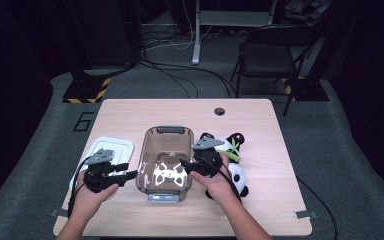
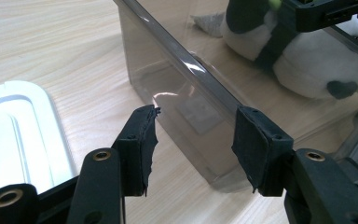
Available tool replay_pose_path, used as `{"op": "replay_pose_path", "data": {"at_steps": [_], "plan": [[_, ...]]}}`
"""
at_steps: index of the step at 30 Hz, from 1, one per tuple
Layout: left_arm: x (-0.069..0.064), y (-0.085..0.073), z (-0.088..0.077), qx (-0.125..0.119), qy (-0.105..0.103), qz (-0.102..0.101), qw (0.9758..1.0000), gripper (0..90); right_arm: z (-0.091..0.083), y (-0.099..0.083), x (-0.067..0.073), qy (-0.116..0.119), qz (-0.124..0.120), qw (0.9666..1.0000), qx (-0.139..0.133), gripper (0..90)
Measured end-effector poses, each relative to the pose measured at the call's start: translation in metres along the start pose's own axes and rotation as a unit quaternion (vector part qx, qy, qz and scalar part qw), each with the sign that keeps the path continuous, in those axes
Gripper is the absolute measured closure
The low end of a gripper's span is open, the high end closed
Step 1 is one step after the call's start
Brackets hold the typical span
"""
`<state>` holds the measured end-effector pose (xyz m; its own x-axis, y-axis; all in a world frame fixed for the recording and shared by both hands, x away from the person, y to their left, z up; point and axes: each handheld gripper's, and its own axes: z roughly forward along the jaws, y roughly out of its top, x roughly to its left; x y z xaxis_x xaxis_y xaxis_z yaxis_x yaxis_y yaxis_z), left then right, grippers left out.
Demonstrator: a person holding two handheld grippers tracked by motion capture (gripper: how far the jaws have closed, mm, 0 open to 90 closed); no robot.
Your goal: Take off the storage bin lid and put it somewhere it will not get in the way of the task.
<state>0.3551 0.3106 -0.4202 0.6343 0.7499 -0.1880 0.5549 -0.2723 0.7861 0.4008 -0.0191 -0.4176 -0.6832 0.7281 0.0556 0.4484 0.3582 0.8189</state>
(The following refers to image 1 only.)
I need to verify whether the dark cabinet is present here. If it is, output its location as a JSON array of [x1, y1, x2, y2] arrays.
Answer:
[[67, 0, 145, 70]]

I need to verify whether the person's left hand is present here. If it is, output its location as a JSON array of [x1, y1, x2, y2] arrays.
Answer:
[[70, 169, 121, 218]]

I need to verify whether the black folding chair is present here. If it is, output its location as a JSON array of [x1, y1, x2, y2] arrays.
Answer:
[[230, 24, 320, 117]]

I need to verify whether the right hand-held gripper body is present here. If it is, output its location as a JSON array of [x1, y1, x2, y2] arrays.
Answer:
[[191, 136, 226, 178]]

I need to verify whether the grey tape piece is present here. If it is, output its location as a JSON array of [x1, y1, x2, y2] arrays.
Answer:
[[293, 209, 318, 220], [50, 208, 69, 218]]

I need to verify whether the white metal stand frame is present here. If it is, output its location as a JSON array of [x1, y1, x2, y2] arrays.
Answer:
[[191, 0, 278, 66]]

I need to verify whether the white floor cable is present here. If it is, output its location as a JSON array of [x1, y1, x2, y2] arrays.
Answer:
[[144, 0, 215, 52]]

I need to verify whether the panda plush toy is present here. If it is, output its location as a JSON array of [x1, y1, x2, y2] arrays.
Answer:
[[198, 132, 250, 201]]

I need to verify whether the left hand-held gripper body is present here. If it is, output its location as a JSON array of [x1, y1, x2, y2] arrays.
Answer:
[[83, 148, 121, 194]]

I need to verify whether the white lid with grey handle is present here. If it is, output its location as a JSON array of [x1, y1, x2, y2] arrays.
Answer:
[[68, 135, 135, 192]]

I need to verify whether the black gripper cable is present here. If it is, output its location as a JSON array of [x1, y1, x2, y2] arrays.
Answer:
[[202, 155, 243, 203], [66, 155, 93, 220]]

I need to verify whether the black yellow striped stand base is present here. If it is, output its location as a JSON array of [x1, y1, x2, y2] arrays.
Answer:
[[62, 76, 112, 105], [282, 76, 331, 103]]

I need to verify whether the black floor cable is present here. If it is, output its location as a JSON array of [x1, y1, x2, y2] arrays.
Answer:
[[136, 57, 238, 100]]

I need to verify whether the person's right hand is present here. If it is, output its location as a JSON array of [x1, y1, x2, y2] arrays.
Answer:
[[189, 153, 240, 205]]

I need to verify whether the transparent brown storage box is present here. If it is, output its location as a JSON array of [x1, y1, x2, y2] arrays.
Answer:
[[135, 124, 195, 204]]

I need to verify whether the long black cable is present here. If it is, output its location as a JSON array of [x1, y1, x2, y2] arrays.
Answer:
[[295, 175, 340, 240]]

